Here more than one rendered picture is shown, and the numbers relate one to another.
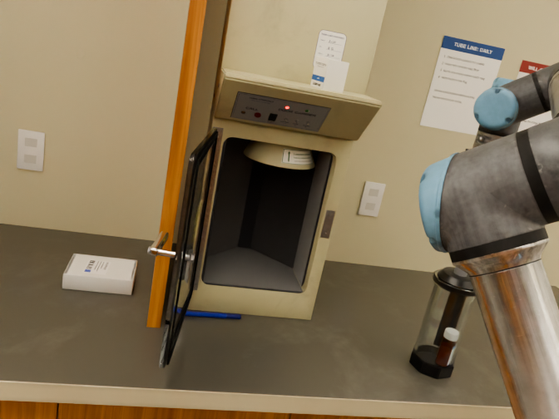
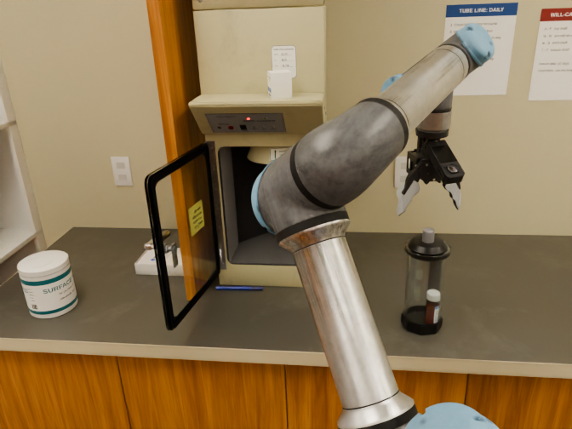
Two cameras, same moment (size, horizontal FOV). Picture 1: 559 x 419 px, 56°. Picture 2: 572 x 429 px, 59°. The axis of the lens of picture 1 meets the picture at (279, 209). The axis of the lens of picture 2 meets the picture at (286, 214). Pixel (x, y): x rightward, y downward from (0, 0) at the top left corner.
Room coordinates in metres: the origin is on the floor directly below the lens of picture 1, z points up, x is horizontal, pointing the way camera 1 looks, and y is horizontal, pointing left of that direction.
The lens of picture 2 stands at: (-0.05, -0.49, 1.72)
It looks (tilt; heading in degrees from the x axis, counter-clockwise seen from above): 23 degrees down; 21
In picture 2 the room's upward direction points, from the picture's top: 2 degrees counter-clockwise
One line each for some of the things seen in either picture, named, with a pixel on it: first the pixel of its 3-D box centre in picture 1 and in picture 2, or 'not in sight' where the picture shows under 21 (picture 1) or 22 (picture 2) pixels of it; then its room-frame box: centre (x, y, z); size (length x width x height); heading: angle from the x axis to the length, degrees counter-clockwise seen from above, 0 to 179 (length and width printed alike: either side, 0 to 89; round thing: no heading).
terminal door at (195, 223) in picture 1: (190, 239); (188, 233); (0.94, 0.16, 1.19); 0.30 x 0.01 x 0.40; 3
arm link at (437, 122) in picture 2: (492, 145); (431, 120); (1.10, -0.41, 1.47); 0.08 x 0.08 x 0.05
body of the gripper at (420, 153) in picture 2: not in sight; (428, 154); (1.11, -0.40, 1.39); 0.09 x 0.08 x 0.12; 29
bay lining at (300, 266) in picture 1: (260, 202); (273, 192); (1.27, 0.05, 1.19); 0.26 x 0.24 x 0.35; 103
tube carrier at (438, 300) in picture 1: (444, 321); (424, 284); (1.08, -0.42, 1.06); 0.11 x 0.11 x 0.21
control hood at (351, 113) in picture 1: (295, 108); (259, 117); (1.09, 0.01, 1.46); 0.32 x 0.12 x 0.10; 103
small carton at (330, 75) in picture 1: (329, 74); (279, 83); (1.10, -0.04, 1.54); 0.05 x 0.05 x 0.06; 31
